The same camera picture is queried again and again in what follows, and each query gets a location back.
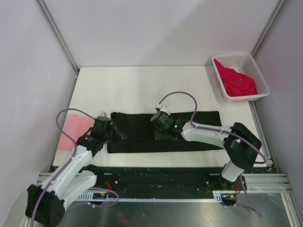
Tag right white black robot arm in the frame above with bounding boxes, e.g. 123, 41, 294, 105
151, 111, 262, 190

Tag white plastic basket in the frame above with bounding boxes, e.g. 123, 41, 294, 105
212, 53, 270, 103

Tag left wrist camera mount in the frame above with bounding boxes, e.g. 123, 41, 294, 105
98, 111, 110, 118

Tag grey slotted cable duct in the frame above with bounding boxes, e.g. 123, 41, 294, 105
75, 190, 237, 203

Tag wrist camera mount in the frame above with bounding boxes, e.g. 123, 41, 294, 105
98, 111, 110, 118
155, 104, 170, 115

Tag aluminium frame post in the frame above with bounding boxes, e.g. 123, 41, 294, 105
250, 0, 289, 57
35, 0, 80, 73

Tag right aluminium frame post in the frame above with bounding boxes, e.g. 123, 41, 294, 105
250, 0, 289, 57

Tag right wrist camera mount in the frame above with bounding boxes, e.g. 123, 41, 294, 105
155, 104, 170, 115

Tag red crumpled t shirt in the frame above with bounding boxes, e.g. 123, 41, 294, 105
214, 59, 258, 97

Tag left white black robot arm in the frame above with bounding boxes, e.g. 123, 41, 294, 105
25, 116, 125, 227

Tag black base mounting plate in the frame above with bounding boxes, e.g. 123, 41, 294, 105
48, 166, 247, 200

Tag black t shirt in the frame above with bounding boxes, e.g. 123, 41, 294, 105
107, 112, 221, 154

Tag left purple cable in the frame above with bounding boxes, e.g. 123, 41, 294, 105
30, 108, 120, 227

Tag pink folded t shirt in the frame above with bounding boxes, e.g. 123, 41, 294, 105
58, 115, 94, 151

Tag left aluminium frame post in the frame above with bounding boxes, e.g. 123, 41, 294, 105
35, 0, 80, 73

